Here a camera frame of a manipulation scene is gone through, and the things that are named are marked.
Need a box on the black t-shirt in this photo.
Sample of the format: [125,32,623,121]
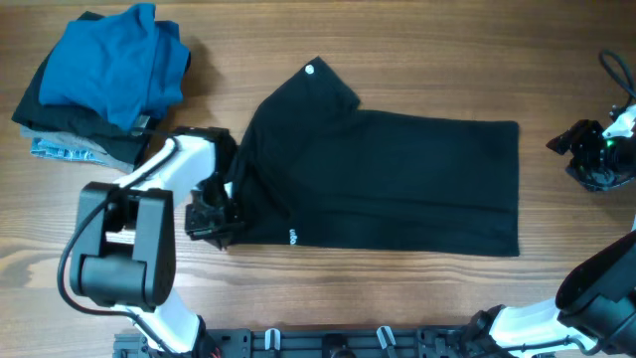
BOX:
[226,58,520,257]

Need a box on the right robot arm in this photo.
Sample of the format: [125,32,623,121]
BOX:
[459,119,635,357]

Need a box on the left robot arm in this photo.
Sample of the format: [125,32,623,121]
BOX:
[57,127,244,357]

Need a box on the black folded garment in stack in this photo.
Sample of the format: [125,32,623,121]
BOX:
[12,3,191,166]

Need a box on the grey folded garment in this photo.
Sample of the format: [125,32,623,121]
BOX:
[12,114,150,173]

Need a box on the blue folded shirt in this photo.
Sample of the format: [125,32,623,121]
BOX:
[39,3,191,131]

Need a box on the light blue denim garment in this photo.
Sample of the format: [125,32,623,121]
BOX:
[30,137,105,165]

